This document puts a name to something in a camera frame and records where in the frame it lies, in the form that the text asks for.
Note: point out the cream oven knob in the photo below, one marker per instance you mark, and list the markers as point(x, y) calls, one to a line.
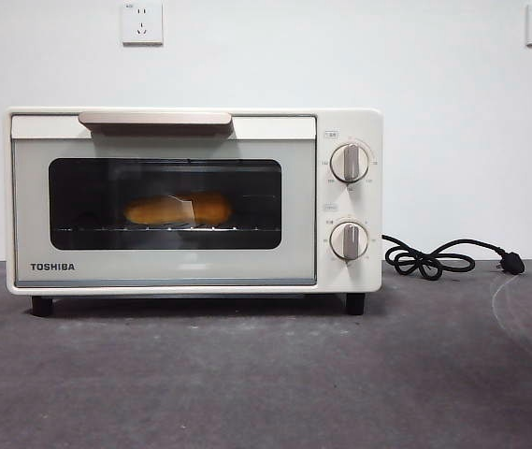
point(349, 163)
point(349, 241)

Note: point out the cream Toshiba toaster oven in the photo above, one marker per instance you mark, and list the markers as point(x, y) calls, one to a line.
point(368, 206)

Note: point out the yellow corn cob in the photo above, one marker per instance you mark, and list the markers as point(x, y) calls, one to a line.
point(153, 212)

